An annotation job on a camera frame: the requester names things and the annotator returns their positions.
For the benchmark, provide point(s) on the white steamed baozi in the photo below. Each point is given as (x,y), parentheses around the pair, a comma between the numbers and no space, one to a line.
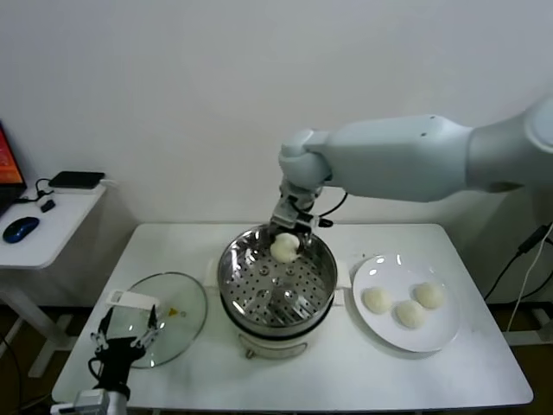
(429,295)
(410,313)
(377,299)
(283,248)

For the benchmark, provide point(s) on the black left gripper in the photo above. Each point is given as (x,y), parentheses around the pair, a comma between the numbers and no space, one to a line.
(118,359)

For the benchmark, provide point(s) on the small black adapter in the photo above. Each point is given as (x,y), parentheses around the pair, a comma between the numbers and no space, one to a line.
(47,206)

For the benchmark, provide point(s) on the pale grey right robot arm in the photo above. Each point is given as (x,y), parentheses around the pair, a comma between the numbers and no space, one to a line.
(410,160)

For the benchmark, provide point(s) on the white side desk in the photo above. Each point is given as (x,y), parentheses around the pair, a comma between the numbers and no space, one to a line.
(52,246)

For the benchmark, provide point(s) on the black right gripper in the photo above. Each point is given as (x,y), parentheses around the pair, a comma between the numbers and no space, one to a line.
(291,214)

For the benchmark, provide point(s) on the white round plate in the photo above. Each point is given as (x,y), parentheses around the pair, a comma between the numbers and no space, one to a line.
(402,272)

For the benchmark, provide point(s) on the white desk foot bar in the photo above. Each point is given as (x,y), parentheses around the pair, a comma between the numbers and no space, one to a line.
(529,338)

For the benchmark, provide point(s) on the blue computer mouse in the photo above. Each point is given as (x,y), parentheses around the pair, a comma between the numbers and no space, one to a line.
(20,228)

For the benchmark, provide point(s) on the flat black box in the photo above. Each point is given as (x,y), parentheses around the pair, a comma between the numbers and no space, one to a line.
(77,179)

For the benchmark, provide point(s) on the stainless steel steamer basket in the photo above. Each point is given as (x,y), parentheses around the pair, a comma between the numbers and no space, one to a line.
(276,285)

